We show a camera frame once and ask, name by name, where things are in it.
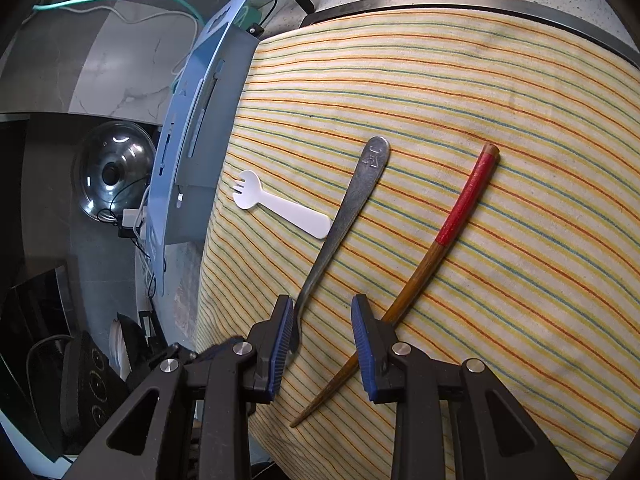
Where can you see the red-topped wooden chopstick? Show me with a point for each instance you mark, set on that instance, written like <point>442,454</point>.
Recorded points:
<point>465,200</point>

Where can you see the striped yellow cloth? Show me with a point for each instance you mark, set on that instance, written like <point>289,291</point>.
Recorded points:
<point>500,285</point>

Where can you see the white power adapter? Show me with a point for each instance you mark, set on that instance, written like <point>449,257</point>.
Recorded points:
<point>131,217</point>

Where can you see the blue grey utensil holder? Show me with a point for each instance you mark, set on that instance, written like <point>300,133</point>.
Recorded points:
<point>210,135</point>

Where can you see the small white plastic fork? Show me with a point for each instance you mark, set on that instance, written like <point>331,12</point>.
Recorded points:
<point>280,210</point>

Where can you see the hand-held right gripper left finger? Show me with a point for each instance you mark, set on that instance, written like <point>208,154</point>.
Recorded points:
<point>282,345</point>

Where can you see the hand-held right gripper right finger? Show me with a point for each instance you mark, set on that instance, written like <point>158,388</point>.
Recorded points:
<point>361,345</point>

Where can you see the white plate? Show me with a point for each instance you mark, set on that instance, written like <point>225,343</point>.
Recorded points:
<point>117,345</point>

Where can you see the teal plastic box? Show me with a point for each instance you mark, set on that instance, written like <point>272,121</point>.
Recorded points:
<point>254,14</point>

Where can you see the steel pot lid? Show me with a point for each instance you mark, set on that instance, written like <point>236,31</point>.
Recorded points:
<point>100,160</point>

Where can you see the black appliance with dials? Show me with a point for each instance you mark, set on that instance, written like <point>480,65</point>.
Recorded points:
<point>90,385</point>

